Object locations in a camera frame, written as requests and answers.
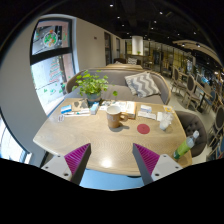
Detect green potted plant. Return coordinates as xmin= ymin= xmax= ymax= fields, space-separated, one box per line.
xmin=72 ymin=69 xmax=119 ymax=103

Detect ceiling spot lights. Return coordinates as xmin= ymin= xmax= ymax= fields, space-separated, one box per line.
xmin=107 ymin=2 xmax=202 ymax=48

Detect yellow square table sticker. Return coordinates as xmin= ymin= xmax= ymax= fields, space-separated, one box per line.
xmin=162 ymin=105 xmax=175 ymax=114

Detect printed paper menu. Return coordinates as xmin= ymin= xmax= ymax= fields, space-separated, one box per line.
xmin=99 ymin=100 xmax=128 ymax=113

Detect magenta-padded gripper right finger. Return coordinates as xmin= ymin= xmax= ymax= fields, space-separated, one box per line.
xmin=132 ymin=143 xmax=184 ymax=186

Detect blue white leaflet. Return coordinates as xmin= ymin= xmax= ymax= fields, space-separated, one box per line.
xmin=139 ymin=104 xmax=153 ymax=115

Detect clear plastic cup with straw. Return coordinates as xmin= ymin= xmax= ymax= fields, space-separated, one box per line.
xmin=158 ymin=111 xmax=175 ymax=132

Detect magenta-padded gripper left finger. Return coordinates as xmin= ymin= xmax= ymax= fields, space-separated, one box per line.
xmin=41 ymin=142 xmax=92 ymax=186

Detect group of dining chairs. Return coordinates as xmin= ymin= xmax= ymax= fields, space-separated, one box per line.
xmin=171 ymin=64 xmax=224 ymax=162

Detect grey curved sofa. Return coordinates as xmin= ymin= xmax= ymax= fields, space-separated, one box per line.
xmin=65 ymin=67 xmax=172 ymax=105

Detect brown ceramic mug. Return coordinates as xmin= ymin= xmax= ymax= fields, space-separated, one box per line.
xmin=105 ymin=105 xmax=130 ymax=130

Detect grey tufted armchair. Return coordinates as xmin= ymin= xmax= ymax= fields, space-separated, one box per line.
xmin=175 ymin=110 xmax=209 ymax=158

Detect flat round red coaster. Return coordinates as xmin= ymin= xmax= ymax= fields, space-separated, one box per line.
xmin=136 ymin=123 xmax=151 ymax=135

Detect clear green-label drink bottle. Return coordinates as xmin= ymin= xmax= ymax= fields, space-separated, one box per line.
xmin=172 ymin=130 xmax=201 ymax=161

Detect grey white chevron pillow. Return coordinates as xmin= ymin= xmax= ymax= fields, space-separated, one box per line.
xmin=124 ymin=71 xmax=162 ymax=99

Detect blue and white card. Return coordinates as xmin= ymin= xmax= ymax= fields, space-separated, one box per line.
xmin=60 ymin=104 xmax=73 ymax=115

